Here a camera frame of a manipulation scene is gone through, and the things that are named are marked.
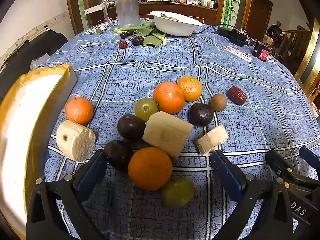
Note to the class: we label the dark purple grape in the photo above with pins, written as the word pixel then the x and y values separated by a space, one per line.
pixel 130 127
pixel 117 155

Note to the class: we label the small dark grape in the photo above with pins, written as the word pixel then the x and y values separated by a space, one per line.
pixel 123 35
pixel 138 40
pixel 129 33

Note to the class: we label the black chair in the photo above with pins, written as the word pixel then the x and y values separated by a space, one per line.
pixel 25 52

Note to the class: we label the dark plum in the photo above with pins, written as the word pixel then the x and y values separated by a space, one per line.
pixel 201 114

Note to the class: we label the white card with red print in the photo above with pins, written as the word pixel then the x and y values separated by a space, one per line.
pixel 237 53

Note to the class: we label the orange mandarin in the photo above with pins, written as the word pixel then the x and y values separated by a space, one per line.
pixel 78 110
pixel 150 168
pixel 191 87
pixel 168 97

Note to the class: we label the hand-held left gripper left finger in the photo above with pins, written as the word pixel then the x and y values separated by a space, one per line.
pixel 92 170

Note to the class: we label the small red jujube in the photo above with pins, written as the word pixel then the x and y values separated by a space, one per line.
pixel 122 45

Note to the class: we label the yellow box with white lining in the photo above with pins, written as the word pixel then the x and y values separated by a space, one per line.
pixel 25 120

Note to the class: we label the wooden stair railing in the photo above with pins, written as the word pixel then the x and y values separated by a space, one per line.
pixel 297 42

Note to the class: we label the clear plastic pitcher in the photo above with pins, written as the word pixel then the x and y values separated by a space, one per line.
pixel 127 10

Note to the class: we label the brown wooden door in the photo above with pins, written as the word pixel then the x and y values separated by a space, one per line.
pixel 260 11

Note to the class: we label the gold picture frame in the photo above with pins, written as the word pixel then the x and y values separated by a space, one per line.
pixel 310 55

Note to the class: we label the clear plastic bag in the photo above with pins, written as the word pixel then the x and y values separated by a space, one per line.
pixel 37 64

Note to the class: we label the green vegetables in bowl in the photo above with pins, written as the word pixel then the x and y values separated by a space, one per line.
pixel 168 17

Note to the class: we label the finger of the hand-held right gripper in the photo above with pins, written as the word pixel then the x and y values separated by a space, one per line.
pixel 310 155
pixel 278 162

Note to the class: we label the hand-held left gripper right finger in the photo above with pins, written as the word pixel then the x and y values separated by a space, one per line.
pixel 225 170

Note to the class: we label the small cardboard box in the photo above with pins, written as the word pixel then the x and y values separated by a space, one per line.
pixel 268 40

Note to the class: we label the bamboo-painted panel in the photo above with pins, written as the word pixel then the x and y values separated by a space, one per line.
pixel 230 2

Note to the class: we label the green leafy vegetable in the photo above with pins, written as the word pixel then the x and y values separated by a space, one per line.
pixel 146 31

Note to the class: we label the black box with red label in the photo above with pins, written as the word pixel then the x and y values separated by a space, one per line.
pixel 261 52

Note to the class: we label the small brown kiwi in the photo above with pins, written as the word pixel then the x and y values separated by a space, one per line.
pixel 218 102

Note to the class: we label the blue checked tablecloth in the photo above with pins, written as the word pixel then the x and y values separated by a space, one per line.
pixel 150 62

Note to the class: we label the peeled banana chunk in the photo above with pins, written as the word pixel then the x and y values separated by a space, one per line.
pixel 212 142
pixel 75 140
pixel 167 133

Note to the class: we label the white bowl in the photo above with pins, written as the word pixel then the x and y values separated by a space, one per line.
pixel 175 28

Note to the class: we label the black power strip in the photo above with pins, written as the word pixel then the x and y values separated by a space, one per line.
pixel 230 33

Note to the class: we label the wooden counter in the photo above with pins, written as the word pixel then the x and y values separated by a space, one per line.
pixel 200 12

